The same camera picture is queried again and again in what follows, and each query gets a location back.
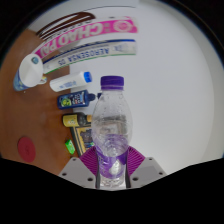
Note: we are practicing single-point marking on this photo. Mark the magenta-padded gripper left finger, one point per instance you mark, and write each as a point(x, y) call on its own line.
point(76, 170)

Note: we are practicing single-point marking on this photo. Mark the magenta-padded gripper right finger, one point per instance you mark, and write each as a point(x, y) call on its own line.
point(148, 170)

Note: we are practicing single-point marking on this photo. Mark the clear purple-capped water bottle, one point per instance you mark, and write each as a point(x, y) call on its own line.
point(111, 133)

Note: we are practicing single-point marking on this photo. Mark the small green packet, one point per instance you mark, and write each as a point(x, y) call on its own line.
point(70, 146)

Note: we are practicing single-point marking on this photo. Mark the yellow pump bottle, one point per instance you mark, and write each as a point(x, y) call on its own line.
point(73, 120)

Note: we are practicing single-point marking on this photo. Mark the flat round red coaster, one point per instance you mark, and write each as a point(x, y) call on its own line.
point(26, 149)

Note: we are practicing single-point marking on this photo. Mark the dark blue pump bottle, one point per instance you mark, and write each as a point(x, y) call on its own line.
point(73, 99)

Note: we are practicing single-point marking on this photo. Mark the white bottle with blue cap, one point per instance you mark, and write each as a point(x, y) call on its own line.
point(68, 82)

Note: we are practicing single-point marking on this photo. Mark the white green shuttlecock tube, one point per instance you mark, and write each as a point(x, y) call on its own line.
point(90, 54)

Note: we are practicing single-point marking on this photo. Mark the pink shuttlecock tube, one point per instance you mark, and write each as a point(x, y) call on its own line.
point(86, 33)

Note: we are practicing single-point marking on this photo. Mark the brown wooden chair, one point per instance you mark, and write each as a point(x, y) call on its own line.
point(63, 23)

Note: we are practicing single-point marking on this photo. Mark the white refrigerator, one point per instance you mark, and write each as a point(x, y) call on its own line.
point(113, 3)

